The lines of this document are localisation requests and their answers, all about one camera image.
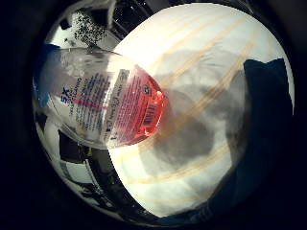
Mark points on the clear spray bottle blue head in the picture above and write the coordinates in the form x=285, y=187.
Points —
x=112, y=102

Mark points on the blue striped cloth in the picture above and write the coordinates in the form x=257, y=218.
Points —
x=265, y=127

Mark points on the green leafy indoor plant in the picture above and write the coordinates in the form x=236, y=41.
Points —
x=88, y=27

